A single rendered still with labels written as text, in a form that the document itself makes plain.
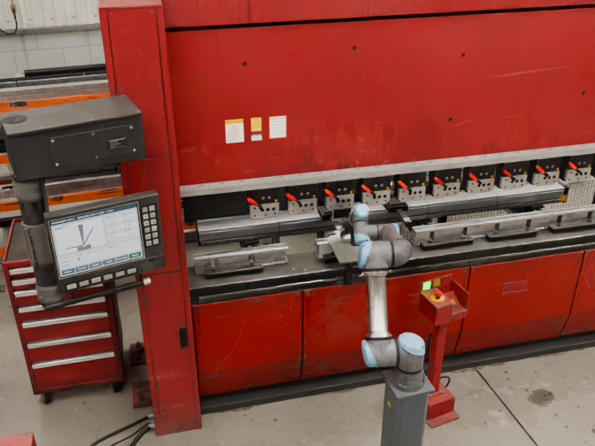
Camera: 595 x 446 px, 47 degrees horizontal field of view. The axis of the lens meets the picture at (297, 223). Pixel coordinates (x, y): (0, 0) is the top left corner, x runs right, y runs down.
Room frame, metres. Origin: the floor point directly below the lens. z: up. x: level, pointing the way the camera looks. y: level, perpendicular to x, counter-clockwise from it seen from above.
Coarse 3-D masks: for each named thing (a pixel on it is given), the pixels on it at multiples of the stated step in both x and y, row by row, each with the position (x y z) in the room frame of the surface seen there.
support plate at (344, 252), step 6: (330, 240) 3.17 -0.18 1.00; (336, 240) 3.17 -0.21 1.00; (330, 246) 3.11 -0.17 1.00; (336, 246) 3.11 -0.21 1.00; (342, 246) 3.11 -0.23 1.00; (348, 246) 3.11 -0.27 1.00; (354, 246) 3.11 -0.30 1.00; (336, 252) 3.04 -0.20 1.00; (342, 252) 3.04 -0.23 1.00; (348, 252) 3.04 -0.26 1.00; (354, 252) 3.04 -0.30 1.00; (342, 258) 2.98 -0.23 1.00; (348, 258) 2.98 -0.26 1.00; (354, 258) 2.98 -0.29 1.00
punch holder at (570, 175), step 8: (568, 160) 3.52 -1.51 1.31; (576, 160) 3.52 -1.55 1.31; (584, 160) 3.53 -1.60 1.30; (560, 168) 3.58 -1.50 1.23; (568, 168) 3.51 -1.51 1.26; (584, 168) 3.53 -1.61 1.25; (560, 176) 3.56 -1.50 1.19; (568, 176) 3.51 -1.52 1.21; (576, 176) 3.52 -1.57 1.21; (584, 176) 3.54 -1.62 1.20
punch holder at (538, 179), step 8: (536, 160) 3.48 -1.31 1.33; (544, 160) 3.47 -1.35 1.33; (552, 160) 3.48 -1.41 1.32; (560, 160) 3.50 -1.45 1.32; (536, 168) 3.46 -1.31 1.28; (544, 168) 3.47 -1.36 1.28; (552, 168) 3.49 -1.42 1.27; (528, 176) 3.53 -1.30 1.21; (536, 176) 3.46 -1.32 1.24; (544, 176) 3.47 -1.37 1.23; (552, 176) 3.49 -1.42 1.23; (536, 184) 3.46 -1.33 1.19; (544, 184) 3.48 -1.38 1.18
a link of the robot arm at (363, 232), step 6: (354, 222) 2.95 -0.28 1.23; (360, 222) 2.93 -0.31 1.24; (366, 222) 2.94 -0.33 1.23; (354, 228) 2.93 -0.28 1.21; (360, 228) 2.91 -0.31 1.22; (366, 228) 2.91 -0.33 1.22; (372, 228) 2.91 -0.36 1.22; (354, 234) 2.91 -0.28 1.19; (360, 234) 2.89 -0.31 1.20; (366, 234) 2.89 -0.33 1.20; (372, 234) 2.90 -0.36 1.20; (360, 240) 2.87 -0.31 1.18; (366, 240) 2.87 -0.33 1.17
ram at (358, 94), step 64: (192, 64) 3.03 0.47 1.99; (256, 64) 3.10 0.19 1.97; (320, 64) 3.17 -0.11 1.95; (384, 64) 3.24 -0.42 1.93; (448, 64) 3.32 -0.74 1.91; (512, 64) 3.41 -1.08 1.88; (576, 64) 3.49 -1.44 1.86; (192, 128) 3.02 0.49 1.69; (320, 128) 3.17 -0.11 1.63; (384, 128) 3.25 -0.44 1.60; (448, 128) 3.33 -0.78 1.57; (512, 128) 3.42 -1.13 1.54; (576, 128) 3.51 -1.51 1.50; (192, 192) 3.02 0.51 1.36
